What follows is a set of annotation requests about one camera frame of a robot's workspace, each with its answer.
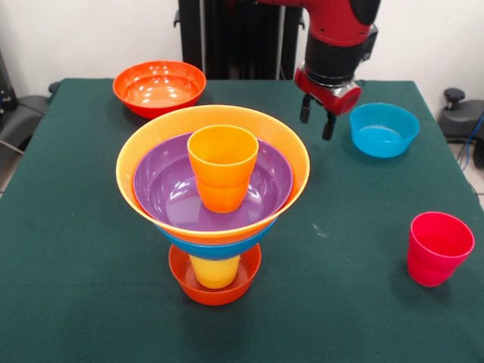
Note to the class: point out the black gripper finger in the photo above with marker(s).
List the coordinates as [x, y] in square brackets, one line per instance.
[305, 109]
[328, 126]

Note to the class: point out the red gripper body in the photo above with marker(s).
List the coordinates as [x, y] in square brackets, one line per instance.
[340, 100]

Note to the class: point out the large orange bowl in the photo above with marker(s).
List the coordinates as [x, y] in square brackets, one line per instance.
[287, 140]

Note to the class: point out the small blue bowl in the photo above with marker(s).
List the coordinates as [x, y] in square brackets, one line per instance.
[383, 140]

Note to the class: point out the orange cup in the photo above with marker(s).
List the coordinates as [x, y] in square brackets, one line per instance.
[223, 181]

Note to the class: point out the purple bowl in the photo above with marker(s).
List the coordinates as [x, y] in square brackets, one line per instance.
[162, 189]

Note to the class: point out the large blue bowl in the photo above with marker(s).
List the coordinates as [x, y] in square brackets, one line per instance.
[215, 251]

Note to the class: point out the yellow cup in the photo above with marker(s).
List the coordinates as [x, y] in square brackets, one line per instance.
[215, 272]

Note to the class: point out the small red bowl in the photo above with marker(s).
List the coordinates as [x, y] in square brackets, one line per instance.
[215, 296]

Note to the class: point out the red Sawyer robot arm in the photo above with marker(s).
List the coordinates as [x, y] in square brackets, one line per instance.
[332, 38]

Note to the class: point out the black computer tower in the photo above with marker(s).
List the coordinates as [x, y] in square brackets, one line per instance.
[4, 87]

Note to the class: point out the grey black floor base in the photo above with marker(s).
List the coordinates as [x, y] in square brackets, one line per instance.
[22, 113]
[465, 121]

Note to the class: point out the large red bowl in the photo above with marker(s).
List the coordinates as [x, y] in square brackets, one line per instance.
[159, 87]

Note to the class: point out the pink cup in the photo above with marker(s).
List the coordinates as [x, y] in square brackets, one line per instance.
[435, 257]

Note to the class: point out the dark green tablecloth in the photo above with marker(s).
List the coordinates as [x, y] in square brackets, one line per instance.
[242, 332]

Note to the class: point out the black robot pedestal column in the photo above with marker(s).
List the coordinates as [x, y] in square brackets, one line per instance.
[242, 41]

